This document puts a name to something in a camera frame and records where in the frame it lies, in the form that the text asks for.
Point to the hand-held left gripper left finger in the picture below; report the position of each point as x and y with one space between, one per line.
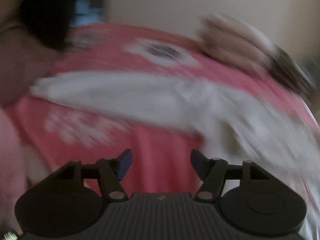
125 163

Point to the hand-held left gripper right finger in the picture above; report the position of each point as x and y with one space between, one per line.
198 163

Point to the white sweatshirt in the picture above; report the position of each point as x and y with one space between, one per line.
200 110

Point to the stack of dark folded clothes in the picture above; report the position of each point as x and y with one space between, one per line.
292 72

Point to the pink floral blanket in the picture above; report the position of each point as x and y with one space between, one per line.
155 160

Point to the stack of light folded towels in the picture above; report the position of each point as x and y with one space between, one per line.
232 42

